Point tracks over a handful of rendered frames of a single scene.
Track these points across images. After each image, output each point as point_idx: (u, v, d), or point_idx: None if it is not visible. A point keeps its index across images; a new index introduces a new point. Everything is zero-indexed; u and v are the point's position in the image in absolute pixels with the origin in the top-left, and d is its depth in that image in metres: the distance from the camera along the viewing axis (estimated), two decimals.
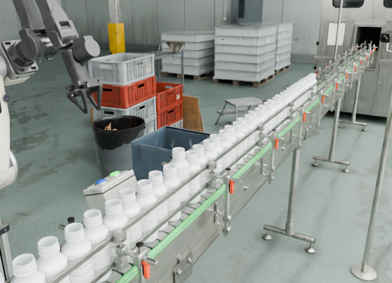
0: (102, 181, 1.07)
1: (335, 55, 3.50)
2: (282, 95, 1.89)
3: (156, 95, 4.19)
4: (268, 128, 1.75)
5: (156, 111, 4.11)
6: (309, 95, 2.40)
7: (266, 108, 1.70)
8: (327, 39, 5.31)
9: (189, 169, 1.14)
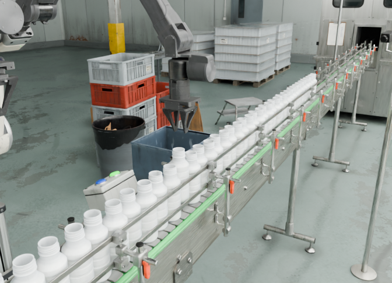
0: (102, 181, 1.07)
1: (335, 55, 3.50)
2: (282, 95, 1.89)
3: (156, 95, 4.19)
4: (268, 128, 1.75)
5: (156, 111, 4.11)
6: (309, 95, 2.40)
7: (266, 108, 1.70)
8: (327, 39, 5.31)
9: (189, 169, 1.14)
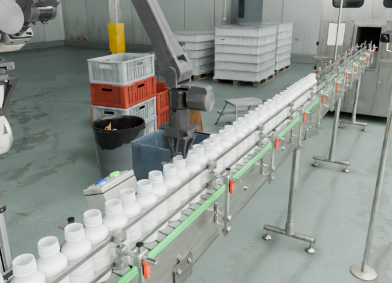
0: (102, 181, 1.07)
1: (335, 55, 3.50)
2: (282, 95, 1.89)
3: (156, 95, 4.19)
4: (268, 128, 1.75)
5: (156, 111, 4.11)
6: (309, 95, 2.40)
7: (266, 108, 1.70)
8: (327, 39, 5.31)
9: (189, 169, 1.14)
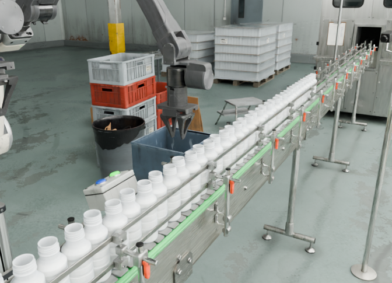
0: (102, 181, 1.07)
1: (335, 55, 3.50)
2: (282, 95, 1.89)
3: (156, 95, 4.19)
4: (268, 128, 1.75)
5: (156, 111, 4.11)
6: (309, 95, 2.40)
7: (266, 108, 1.70)
8: (327, 39, 5.31)
9: (189, 169, 1.14)
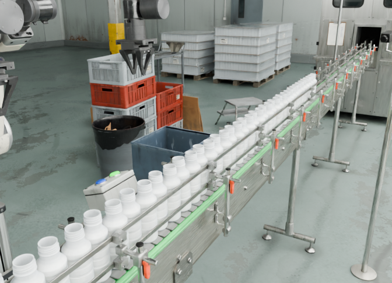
0: (102, 181, 1.07)
1: (335, 55, 3.50)
2: (282, 95, 1.89)
3: (156, 95, 4.19)
4: (268, 128, 1.75)
5: (156, 111, 4.11)
6: (309, 95, 2.40)
7: (266, 108, 1.70)
8: (327, 39, 5.31)
9: (189, 169, 1.14)
